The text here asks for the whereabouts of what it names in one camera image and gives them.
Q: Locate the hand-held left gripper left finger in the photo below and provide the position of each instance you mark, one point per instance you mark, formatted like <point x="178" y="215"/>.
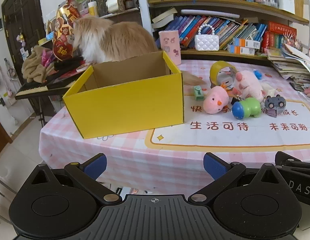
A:
<point x="96" y="167"/>

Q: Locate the beige cloth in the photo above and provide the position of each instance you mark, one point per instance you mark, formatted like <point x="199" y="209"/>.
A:
<point x="34" y="65"/>

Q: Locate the row of leaning colourful books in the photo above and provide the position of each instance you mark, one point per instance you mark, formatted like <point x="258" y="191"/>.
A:
<point x="227" y="30"/>

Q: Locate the yellow tape roll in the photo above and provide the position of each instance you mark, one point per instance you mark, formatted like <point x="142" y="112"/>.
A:
<point x="217" y="70"/>

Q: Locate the lying thick books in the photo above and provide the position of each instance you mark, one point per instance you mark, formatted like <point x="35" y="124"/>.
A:
<point x="163" y="17"/>

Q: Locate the fluffy orange cat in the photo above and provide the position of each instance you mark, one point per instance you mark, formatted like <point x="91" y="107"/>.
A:
<point x="115" y="42"/>

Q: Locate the yellow cardboard box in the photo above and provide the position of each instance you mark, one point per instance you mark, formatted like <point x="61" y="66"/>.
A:
<point x="125" y="110"/>

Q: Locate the small white block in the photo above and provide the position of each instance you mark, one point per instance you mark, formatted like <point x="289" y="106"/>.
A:
<point x="268" y="88"/>

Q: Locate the green and blue toy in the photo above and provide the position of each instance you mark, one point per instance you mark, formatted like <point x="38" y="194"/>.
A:
<point x="249" y="107"/>

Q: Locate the pink chick plush toy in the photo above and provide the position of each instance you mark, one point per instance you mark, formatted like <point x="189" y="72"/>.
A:
<point x="215" y="101"/>

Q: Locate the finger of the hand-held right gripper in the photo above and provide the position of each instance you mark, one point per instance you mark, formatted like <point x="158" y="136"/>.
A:
<point x="295" y="162"/>

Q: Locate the wooden bookshelf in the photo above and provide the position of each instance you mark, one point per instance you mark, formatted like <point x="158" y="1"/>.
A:
<point x="220" y="3"/>

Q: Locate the small blue toy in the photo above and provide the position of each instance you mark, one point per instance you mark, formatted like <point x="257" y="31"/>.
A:
<point x="258" y="75"/>

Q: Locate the black electric keyboard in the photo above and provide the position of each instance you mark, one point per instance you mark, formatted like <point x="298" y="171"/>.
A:
<point x="32" y="90"/>

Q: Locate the stack of magazines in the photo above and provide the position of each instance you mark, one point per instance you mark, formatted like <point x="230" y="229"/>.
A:
<point x="290" y="62"/>

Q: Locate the keyboard stand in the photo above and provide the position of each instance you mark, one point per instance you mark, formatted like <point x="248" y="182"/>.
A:
<point x="41" y="112"/>

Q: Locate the rolled white paper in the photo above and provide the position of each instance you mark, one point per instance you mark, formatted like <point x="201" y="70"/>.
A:
<point x="210" y="13"/>

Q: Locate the small green toy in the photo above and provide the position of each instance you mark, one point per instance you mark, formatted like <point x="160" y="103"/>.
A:
<point x="198" y="93"/>

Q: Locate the grey mouse toy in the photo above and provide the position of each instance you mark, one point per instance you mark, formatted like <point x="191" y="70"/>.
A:
<point x="274" y="103"/>

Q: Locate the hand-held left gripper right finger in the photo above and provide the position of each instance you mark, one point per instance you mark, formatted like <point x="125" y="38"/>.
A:
<point x="214" y="167"/>

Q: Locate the orange and blue carton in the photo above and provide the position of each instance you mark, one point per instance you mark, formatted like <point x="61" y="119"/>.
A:
<point x="246" y="42"/>
<point x="241" y="50"/>

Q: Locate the pink cylinder container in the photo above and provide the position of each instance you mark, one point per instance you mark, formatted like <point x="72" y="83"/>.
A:
<point x="170" y="45"/>

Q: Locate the white bottle yellow label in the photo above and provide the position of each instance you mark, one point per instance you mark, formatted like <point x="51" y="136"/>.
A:
<point x="92" y="8"/>

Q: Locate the black cloth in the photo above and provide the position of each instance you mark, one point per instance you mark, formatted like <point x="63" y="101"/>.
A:
<point x="70" y="64"/>

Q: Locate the pink pig plush toy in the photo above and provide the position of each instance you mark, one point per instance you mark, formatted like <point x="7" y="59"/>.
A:
<point x="250" y="85"/>

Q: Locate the red thick dictionaries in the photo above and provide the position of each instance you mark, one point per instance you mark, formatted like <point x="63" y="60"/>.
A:
<point x="280" y="33"/>

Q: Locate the dark wooden door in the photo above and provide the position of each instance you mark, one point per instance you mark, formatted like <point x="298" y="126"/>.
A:
<point x="22" y="17"/>

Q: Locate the red festive figure decoration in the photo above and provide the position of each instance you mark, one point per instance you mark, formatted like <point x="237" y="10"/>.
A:
<point x="63" y="35"/>

